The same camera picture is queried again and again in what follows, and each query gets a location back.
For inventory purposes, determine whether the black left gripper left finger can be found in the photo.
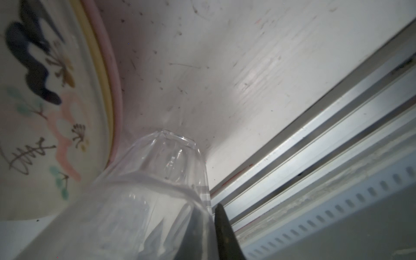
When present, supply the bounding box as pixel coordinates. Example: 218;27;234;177
174;203;219;260

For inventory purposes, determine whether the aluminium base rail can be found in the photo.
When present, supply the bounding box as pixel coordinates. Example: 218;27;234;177
212;22;416;260

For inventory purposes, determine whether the pink plate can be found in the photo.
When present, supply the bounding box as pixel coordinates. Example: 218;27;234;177
81;1;123;164

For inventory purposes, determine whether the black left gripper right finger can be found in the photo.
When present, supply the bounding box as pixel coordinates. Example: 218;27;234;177
214;204;246;260

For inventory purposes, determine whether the white floral plate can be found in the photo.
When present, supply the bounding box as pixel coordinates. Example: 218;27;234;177
1;1;109;221

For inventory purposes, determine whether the yellow plate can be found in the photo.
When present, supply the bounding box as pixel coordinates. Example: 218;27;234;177
69;1;114;160

